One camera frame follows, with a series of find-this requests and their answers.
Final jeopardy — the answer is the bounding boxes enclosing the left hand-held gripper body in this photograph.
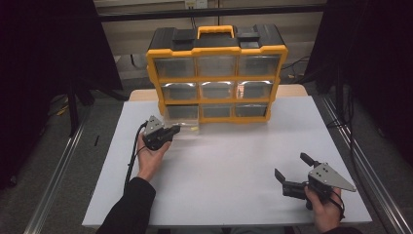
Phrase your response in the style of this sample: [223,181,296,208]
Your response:
[141,115,173,151]

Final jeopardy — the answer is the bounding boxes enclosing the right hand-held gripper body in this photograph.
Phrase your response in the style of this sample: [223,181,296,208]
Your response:
[282,161,357,211]

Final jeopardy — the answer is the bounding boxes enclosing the clear plastic drawer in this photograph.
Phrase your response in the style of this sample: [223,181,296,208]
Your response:
[164,104,201,137]

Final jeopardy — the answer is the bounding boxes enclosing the yellow black drawer organizer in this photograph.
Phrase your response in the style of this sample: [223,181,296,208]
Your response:
[145,23,289,125]

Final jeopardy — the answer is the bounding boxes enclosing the person's left hand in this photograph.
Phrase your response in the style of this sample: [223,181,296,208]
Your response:
[135,133,172,182]

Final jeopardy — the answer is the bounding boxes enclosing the person's right hand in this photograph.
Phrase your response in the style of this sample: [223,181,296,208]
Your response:
[303,184,344,233]

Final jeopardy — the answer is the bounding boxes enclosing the grid of clear drawers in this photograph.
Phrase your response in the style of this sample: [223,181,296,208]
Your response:
[154,54,282,119]

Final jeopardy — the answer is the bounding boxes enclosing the black metal stand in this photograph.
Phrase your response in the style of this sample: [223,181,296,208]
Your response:
[66,77,82,137]

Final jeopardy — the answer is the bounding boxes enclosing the black curtain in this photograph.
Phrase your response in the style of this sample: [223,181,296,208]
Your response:
[303,0,413,167]
[0,0,124,189]

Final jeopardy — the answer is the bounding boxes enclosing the right hand-held gripper cable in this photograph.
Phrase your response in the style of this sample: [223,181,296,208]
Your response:
[327,188,346,220]

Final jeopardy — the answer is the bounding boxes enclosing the hand-held gripper cable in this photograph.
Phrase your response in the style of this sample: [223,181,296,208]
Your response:
[327,188,346,220]
[123,120,149,195]

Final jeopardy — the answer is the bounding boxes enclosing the left hand-held gripper cable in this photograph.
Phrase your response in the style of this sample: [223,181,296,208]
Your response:
[123,120,149,195]

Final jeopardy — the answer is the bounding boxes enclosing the black floor cable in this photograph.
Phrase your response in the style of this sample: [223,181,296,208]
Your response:
[282,56,311,71]
[325,94,358,183]
[130,53,147,69]

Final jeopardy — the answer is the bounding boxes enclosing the aluminium floor rail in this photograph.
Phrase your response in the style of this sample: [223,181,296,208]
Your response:
[319,94,413,234]
[22,106,94,234]

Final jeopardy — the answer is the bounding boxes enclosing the black horizontal frame bar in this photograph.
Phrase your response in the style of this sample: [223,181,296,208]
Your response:
[96,3,327,23]

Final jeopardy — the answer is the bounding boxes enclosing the white wall outlet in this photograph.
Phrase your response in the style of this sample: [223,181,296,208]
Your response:
[184,0,208,10]

